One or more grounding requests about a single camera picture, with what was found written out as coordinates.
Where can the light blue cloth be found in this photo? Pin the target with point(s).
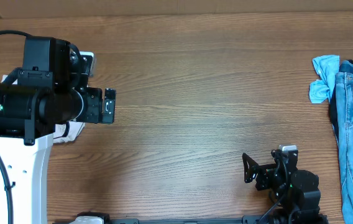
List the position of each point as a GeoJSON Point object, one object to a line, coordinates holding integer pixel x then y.
{"type": "Point", "coordinates": [326, 67]}

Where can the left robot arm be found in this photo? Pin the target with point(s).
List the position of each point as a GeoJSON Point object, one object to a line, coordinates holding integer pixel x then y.
{"type": "Point", "coordinates": [23, 168]}

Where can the beige shorts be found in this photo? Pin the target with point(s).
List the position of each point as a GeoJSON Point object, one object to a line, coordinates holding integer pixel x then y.
{"type": "Point", "coordinates": [67, 132]}

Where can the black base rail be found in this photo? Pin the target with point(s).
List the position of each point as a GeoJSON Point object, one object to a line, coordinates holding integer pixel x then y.
{"type": "Point", "coordinates": [189, 221]}

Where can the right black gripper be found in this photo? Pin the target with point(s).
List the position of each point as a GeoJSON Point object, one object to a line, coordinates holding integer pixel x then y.
{"type": "Point", "coordinates": [266, 173]}

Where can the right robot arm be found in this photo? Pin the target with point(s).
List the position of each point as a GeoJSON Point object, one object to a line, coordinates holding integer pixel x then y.
{"type": "Point", "coordinates": [294, 193]}

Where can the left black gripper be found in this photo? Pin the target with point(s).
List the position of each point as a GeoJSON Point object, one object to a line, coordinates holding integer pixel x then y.
{"type": "Point", "coordinates": [93, 114]}

